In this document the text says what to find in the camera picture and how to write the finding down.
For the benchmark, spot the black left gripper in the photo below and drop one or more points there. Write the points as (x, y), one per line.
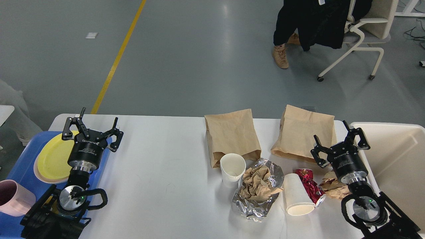
(87, 153)

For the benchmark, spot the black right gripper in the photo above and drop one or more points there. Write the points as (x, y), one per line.
(348, 162)

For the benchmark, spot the yellow plastic plate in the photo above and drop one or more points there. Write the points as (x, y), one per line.
(53, 159)

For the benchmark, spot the brown paper bag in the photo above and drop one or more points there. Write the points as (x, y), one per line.
(232, 133)
(297, 130)

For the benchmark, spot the pink mug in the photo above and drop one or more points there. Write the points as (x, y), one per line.
(15, 200)

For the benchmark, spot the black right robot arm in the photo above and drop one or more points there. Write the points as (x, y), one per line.
(376, 215)

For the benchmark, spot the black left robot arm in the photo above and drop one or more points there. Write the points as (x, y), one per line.
(59, 213)

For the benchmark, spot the small crumpled brown paper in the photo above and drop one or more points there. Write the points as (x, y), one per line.
(332, 187)

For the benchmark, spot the red snack wrapper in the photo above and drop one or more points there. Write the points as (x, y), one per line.
(314, 191)

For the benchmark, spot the white plastic bin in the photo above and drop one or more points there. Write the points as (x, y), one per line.
(397, 162)

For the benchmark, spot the person in white trousers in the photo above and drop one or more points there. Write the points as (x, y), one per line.
(19, 120)

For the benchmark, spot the pink plate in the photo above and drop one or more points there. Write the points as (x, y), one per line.
(44, 179)

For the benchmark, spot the lying white paper cup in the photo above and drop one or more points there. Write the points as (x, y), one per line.
(297, 200)

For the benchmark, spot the crumpled aluminium foil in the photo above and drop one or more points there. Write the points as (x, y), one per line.
(257, 210)

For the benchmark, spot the white side table left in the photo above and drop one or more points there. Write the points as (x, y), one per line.
(5, 112)

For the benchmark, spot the crumpled brown paper in foil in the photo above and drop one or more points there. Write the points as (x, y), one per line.
(256, 184)

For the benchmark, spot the upright white paper cup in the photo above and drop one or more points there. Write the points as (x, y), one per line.
(232, 168)

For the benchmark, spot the white office chair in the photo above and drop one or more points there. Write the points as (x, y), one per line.
(362, 34)

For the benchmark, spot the black jacket on chair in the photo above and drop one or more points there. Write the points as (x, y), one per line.
(320, 24)

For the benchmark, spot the person in black trousers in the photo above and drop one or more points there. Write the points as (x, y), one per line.
(285, 28)

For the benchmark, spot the white desk leg background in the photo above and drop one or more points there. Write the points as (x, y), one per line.
(409, 9)

